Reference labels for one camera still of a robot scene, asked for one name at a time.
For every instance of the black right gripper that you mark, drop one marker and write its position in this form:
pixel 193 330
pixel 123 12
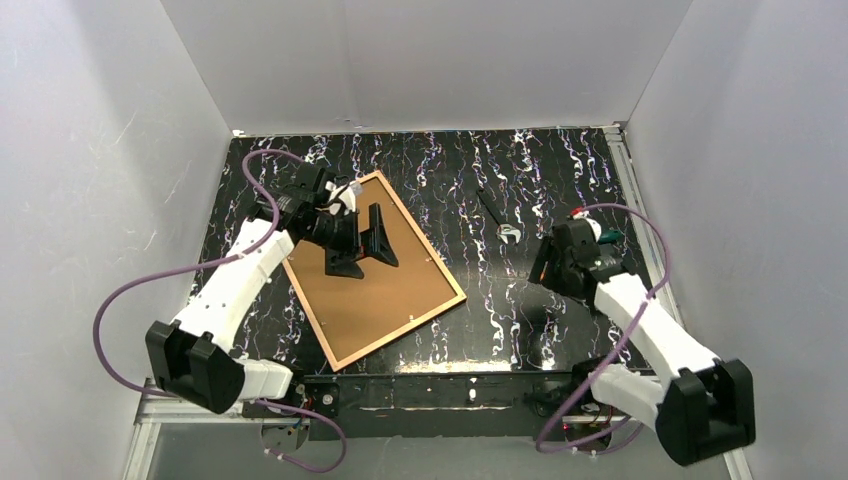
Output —
pixel 553 275

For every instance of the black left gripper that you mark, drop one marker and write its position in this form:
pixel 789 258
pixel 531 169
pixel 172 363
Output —
pixel 354 237

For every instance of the black picture frame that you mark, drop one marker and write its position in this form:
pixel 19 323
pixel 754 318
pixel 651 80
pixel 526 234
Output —
pixel 352 318

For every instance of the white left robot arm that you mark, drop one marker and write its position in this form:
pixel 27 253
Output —
pixel 190 355

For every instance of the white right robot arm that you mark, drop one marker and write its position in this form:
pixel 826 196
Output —
pixel 699 405

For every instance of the adjustable wrench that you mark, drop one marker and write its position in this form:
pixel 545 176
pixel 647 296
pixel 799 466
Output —
pixel 505 231

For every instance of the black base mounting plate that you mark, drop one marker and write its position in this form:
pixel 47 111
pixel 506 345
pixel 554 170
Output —
pixel 477 404

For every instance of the green handled screwdriver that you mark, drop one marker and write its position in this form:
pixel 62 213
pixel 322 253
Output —
pixel 610 237

